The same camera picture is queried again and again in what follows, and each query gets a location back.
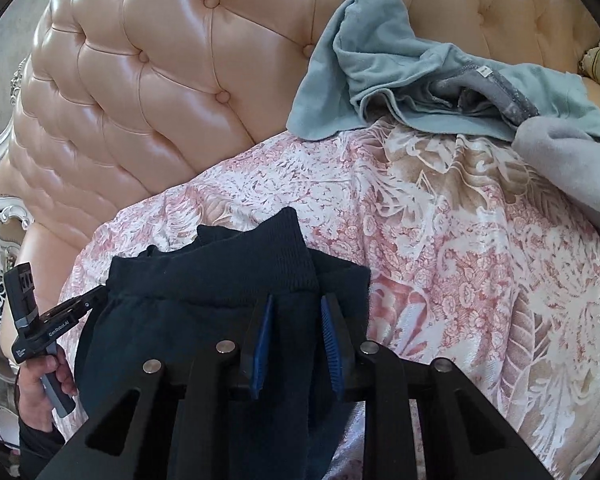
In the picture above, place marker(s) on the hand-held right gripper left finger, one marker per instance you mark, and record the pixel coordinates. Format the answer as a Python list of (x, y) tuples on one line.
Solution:
[(261, 350)]

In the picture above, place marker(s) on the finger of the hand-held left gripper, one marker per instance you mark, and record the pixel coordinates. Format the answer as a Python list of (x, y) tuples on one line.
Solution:
[(82, 300)]

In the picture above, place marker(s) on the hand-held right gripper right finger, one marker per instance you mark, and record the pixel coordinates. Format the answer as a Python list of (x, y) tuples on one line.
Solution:
[(331, 345)]

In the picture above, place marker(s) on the navy sweatshirt with yellow letters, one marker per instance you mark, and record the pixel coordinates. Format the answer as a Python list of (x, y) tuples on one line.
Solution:
[(190, 300)]

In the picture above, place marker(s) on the person's left forearm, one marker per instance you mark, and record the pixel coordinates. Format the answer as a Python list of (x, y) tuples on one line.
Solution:
[(37, 447)]

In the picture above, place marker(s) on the person's left hand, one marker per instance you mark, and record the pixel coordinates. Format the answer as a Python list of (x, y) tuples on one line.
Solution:
[(32, 400)]

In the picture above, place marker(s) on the pink floral sofa blanket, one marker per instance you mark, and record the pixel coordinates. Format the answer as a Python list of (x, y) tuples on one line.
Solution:
[(455, 260)]

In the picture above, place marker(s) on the pink tufted leather sofa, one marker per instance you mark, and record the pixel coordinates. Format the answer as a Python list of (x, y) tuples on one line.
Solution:
[(155, 70)]

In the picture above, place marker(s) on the light blue garment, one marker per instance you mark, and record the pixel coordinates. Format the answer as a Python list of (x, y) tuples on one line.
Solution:
[(380, 50)]

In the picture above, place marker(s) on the grey garment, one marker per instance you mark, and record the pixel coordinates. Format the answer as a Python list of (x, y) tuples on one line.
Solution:
[(575, 170)]

